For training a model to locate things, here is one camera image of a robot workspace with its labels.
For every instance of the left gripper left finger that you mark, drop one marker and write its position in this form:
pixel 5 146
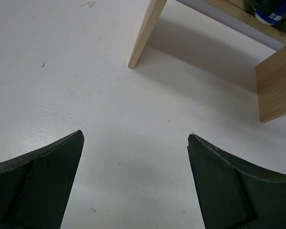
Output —
pixel 35 187

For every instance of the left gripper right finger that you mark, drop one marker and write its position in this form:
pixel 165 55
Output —
pixel 234 193

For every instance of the blue silver energy can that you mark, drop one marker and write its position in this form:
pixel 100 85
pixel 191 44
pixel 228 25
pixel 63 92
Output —
pixel 269 11

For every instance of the wooden two-tier shelf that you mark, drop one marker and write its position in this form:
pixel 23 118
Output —
pixel 271 73

